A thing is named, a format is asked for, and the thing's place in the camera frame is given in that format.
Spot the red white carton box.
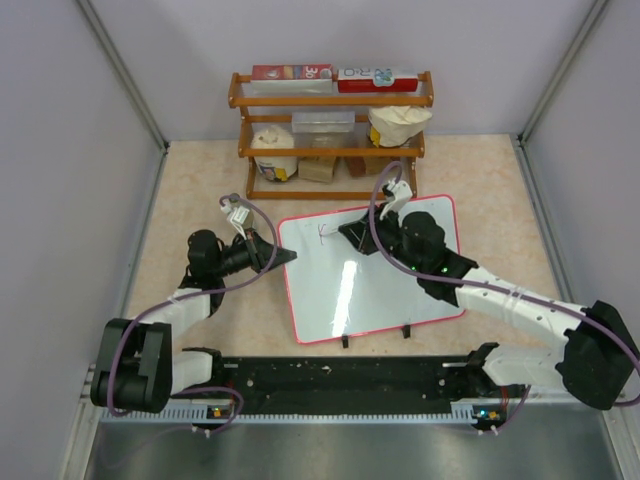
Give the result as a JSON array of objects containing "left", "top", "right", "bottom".
[{"left": 250, "top": 64, "right": 333, "bottom": 94}]

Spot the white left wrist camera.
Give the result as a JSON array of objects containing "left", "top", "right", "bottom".
[{"left": 221, "top": 203, "right": 254, "bottom": 239}]

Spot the red white zero box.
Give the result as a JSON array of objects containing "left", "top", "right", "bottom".
[{"left": 336, "top": 67, "right": 419, "bottom": 94}]

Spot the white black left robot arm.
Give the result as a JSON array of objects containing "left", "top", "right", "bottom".
[{"left": 90, "top": 228, "right": 297, "bottom": 413}]

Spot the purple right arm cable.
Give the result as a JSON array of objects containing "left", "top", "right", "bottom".
[{"left": 368, "top": 160, "right": 640, "bottom": 436}]

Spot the tan sponge block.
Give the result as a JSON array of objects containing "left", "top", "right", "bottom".
[{"left": 298, "top": 156, "right": 338, "bottom": 183}]

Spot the pink framed whiteboard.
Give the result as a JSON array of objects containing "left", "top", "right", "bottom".
[{"left": 278, "top": 206, "right": 465, "bottom": 344}]

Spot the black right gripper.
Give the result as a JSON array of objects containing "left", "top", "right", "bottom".
[{"left": 341, "top": 202, "right": 426, "bottom": 275}]

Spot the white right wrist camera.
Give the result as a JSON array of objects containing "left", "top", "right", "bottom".
[{"left": 379, "top": 180, "right": 413, "bottom": 220}]

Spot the grey cable duct rail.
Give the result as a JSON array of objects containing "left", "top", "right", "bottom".
[{"left": 100, "top": 402, "right": 507, "bottom": 427}]

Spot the clear plastic box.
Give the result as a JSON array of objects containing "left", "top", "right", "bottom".
[{"left": 291, "top": 111, "right": 355, "bottom": 134}]

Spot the cream cloth bag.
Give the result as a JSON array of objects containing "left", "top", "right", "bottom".
[{"left": 368, "top": 106, "right": 432, "bottom": 148}]

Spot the wooden two-tier shelf rack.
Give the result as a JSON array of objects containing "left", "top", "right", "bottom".
[{"left": 228, "top": 71, "right": 434, "bottom": 201}]

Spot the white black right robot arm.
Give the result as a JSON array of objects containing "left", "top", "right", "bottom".
[{"left": 338, "top": 211, "right": 639, "bottom": 410}]

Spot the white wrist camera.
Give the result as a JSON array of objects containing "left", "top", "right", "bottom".
[
  {"left": 221, "top": 203, "right": 254, "bottom": 239},
  {"left": 379, "top": 180, "right": 413, "bottom": 220}
]

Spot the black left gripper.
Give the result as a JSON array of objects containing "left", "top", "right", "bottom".
[{"left": 213, "top": 227, "right": 295, "bottom": 278}]

